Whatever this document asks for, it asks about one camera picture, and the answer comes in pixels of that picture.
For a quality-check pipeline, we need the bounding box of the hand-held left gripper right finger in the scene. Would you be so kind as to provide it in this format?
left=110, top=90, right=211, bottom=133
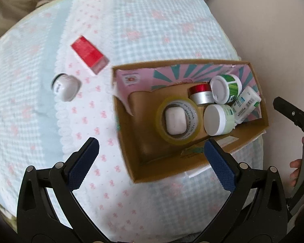
left=195, top=139, right=288, bottom=241

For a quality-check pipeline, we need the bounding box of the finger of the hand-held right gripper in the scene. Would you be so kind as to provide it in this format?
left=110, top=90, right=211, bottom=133
left=273, top=97, right=304, bottom=137

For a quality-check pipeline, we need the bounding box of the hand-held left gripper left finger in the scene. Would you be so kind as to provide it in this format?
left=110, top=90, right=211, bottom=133
left=16, top=137, right=109, bottom=241

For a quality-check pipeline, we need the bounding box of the white bottle green label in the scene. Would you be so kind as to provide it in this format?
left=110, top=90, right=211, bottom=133
left=230, top=86, right=261, bottom=124

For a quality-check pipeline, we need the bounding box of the pale green jar white lid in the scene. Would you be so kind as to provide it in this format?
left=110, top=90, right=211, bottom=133
left=203, top=104, right=237, bottom=136

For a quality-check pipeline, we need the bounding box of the white earbuds case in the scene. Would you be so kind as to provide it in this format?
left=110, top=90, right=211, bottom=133
left=165, top=106, right=187, bottom=135

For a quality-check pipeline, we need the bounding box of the cardboard box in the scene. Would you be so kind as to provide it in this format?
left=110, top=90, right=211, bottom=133
left=111, top=59, right=269, bottom=184

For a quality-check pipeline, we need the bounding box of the red and silver jar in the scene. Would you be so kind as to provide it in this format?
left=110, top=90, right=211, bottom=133
left=188, top=83, right=214, bottom=105

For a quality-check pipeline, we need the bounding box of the green striped jar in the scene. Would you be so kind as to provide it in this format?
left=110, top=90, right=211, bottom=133
left=209, top=74, right=243, bottom=104

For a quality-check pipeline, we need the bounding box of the clear tape roll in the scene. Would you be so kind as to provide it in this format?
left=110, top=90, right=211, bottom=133
left=156, top=97, right=200, bottom=145

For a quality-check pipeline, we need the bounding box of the white jar dark lid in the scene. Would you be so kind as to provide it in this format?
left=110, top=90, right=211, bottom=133
left=51, top=73, right=82, bottom=102

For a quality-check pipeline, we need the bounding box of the red box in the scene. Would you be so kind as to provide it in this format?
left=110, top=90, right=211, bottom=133
left=70, top=35, right=110, bottom=76

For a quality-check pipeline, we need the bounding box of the person's right hand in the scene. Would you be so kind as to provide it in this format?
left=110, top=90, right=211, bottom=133
left=290, top=158, right=304, bottom=188

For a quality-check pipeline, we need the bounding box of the pale green fitted sheet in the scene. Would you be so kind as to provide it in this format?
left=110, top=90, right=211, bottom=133
left=0, top=0, right=240, bottom=59

